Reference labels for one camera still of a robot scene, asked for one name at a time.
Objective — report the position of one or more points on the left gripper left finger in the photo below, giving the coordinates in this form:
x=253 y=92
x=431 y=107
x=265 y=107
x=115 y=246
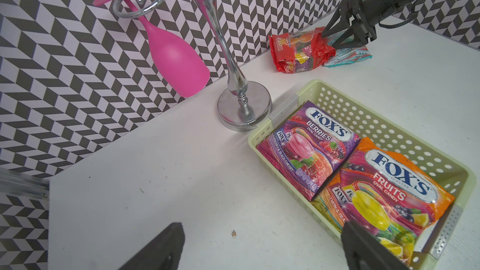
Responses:
x=163 y=252

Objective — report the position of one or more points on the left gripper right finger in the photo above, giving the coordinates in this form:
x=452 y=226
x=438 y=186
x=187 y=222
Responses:
x=364 y=252

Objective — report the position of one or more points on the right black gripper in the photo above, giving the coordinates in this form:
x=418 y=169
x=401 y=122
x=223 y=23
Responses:
x=367 y=15

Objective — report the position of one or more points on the green Fox's candy bag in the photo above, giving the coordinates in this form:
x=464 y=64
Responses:
x=346 y=56

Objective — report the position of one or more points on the red candy bag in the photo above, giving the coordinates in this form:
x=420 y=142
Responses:
x=300 y=52

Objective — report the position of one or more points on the orange yellow Fox's candy bag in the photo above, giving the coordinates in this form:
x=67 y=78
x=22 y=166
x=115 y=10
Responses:
x=386 y=194

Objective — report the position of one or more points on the purple candy bag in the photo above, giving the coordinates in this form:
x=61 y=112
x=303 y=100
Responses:
x=308 y=148

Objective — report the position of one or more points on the light green plastic basket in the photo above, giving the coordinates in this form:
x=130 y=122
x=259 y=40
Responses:
x=452 y=175

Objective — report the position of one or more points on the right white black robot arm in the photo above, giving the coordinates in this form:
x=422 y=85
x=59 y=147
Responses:
x=401 y=15

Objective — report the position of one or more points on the silver metal glass rack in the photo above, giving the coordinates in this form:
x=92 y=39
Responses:
x=244 y=104

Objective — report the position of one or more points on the pink plastic wine glass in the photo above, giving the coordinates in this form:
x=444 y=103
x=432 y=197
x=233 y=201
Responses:
x=176 y=61

